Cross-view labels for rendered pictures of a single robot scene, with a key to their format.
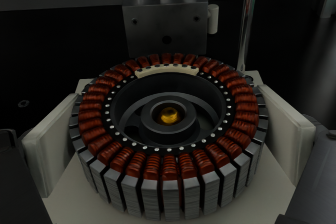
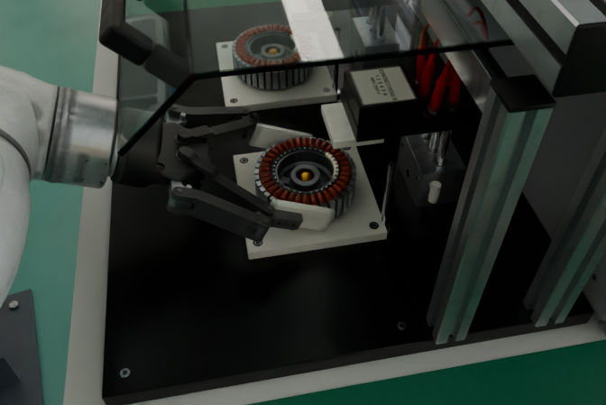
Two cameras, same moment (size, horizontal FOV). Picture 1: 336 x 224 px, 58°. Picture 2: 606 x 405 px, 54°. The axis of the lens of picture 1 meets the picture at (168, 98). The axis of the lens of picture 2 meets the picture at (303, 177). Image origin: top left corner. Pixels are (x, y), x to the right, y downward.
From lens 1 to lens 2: 0.57 m
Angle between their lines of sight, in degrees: 55
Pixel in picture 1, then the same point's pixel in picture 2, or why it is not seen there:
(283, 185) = (283, 237)
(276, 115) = (296, 206)
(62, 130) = (278, 137)
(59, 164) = (265, 144)
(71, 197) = not seen: hidden behind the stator
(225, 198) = not seen: hidden behind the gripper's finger
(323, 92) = (382, 280)
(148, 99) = (325, 170)
